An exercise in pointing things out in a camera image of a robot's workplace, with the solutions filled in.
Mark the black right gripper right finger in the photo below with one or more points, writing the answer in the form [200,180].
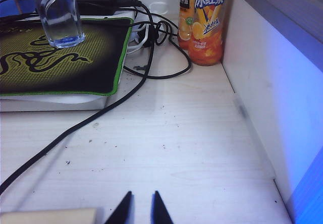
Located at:
[160,212]

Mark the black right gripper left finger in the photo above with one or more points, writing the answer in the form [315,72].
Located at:
[122,212]

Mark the clear mineral water bottle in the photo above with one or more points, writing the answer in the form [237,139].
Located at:
[60,19]

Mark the white laptop stand board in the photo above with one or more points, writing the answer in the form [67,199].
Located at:
[50,104]

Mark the iced tea bottle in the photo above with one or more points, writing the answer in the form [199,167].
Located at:
[207,45]

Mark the orange juice bottle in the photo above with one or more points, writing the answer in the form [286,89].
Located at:
[184,32]

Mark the black green-edged mouse pad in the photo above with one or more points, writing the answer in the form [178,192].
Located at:
[75,77]

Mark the black power adapter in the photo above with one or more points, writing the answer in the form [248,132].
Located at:
[96,7]

